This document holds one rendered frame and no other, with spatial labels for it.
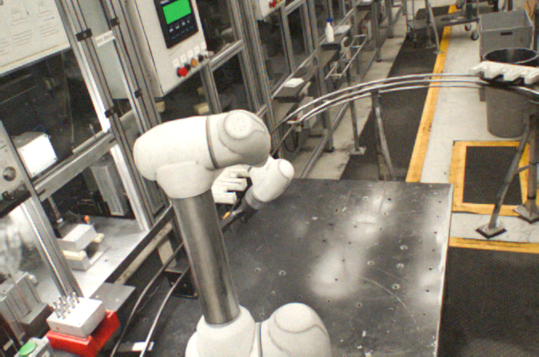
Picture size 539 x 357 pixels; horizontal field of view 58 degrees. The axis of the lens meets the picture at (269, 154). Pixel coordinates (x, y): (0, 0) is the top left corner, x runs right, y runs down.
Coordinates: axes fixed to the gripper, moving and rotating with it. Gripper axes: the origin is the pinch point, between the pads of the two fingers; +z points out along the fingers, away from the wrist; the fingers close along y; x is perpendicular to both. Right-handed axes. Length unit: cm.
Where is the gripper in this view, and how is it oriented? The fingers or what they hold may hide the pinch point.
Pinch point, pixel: (228, 228)
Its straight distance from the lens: 192.6
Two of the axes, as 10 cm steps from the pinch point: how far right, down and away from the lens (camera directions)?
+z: -5.4, 6.0, 5.9
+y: -6.7, 1.3, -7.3
